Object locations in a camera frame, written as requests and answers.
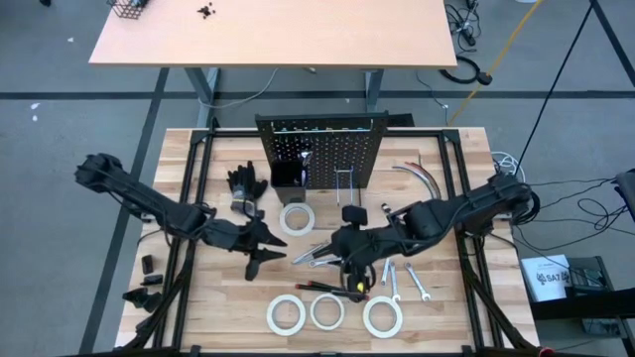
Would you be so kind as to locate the black pegboard bin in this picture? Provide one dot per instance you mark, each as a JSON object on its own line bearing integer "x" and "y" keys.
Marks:
{"x": 288, "y": 196}

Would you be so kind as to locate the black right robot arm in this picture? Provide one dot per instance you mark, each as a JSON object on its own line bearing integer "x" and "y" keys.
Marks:
{"x": 446, "y": 213}

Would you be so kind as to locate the black metal pegboard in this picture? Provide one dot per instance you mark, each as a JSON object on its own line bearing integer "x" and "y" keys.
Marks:
{"x": 347, "y": 144}

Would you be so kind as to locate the black camera stand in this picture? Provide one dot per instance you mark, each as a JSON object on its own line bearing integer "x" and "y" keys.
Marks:
{"x": 614, "y": 42}

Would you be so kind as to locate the black grey work glove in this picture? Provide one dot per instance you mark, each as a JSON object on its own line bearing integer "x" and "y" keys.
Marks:
{"x": 245, "y": 183}

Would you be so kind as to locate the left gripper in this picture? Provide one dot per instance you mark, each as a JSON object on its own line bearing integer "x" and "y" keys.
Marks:
{"x": 230, "y": 235}

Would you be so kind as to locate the black red-capped screwdriver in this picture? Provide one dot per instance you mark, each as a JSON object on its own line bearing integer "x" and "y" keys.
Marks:
{"x": 303, "y": 261}
{"x": 310, "y": 288}
{"x": 330, "y": 289}

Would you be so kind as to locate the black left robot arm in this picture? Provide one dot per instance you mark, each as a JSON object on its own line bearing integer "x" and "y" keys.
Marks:
{"x": 144, "y": 201}

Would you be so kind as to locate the pile of small black parts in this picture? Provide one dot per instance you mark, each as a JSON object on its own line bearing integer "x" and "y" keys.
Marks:
{"x": 206, "y": 10}

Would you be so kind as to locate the small black plastic part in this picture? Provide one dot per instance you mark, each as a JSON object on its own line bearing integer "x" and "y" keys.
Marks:
{"x": 147, "y": 264}
{"x": 144, "y": 299}
{"x": 153, "y": 280}

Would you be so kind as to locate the white masking tape roll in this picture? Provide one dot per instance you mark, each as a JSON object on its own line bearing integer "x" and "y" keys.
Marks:
{"x": 327, "y": 296}
{"x": 382, "y": 299}
{"x": 269, "y": 315}
{"x": 297, "y": 204}

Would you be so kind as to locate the black aluminium table frame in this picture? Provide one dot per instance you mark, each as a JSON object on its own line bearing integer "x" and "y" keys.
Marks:
{"x": 233, "y": 133}

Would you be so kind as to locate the black equipment cart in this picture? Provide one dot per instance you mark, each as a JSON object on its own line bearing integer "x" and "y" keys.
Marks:
{"x": 585, "y": 308}

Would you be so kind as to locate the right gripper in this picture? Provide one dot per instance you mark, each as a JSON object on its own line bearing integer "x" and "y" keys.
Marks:
{"x": 354, "y": 248}

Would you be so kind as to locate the silver telescopic pickup tool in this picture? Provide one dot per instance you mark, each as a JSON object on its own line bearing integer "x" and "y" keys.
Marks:
{"x": 307, "y": 255}

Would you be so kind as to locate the silver combination wrench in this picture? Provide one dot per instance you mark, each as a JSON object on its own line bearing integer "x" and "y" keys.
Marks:
{"x": 417, "y": 281}
{"x": 394, "y": 281}
{"x": 385, "y": 270}
{"x": 322, "y": 263}

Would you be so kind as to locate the tan office desk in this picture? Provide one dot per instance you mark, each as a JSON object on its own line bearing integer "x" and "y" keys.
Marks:
{"x": 273, "y": 35}

